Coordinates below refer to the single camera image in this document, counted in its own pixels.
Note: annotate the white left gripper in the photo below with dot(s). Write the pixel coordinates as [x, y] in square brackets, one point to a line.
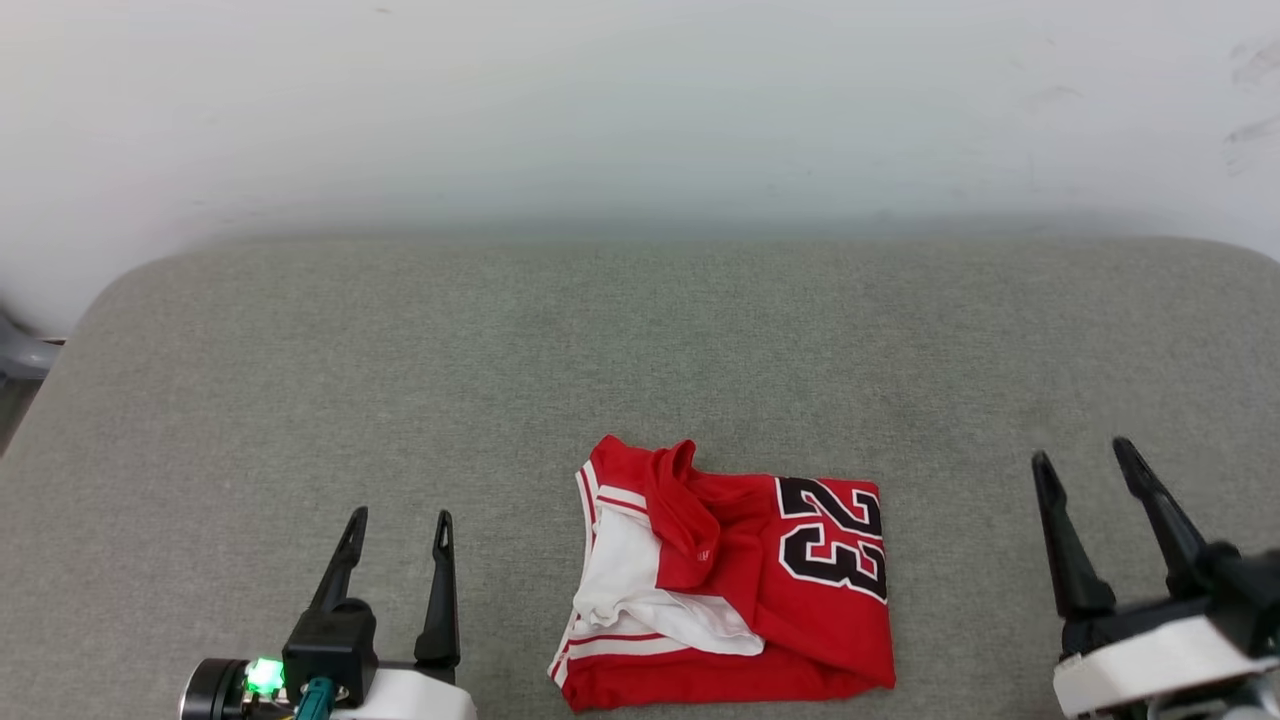
[410, 695]

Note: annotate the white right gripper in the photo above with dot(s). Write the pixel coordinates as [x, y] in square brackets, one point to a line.
[1150, 660]

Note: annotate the red Bulls basketball jersey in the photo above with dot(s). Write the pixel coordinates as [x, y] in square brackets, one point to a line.
[800, 620]

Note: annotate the grey fabric sofa cushion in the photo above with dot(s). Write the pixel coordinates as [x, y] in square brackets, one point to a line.
[640, 350]

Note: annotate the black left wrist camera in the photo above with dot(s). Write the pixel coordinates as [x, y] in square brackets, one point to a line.
[330, 645]

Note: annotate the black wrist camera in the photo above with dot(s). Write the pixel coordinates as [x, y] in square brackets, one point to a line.
[330, 645]
[1245, 595]

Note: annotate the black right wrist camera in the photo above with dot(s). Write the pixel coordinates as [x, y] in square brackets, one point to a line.
[1245, 595]

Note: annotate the grey metal frame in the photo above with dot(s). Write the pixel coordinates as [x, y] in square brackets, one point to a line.
[22, 365]

